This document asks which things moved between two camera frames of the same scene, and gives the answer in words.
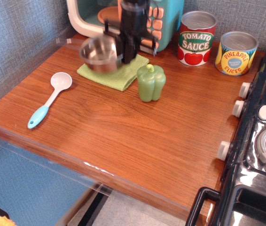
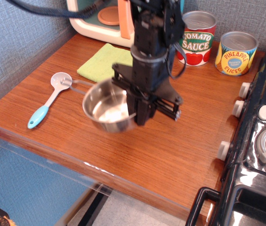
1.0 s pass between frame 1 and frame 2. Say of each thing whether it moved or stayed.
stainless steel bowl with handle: moved
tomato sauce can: stayed
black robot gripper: moved
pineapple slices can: stayed
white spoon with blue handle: stayed
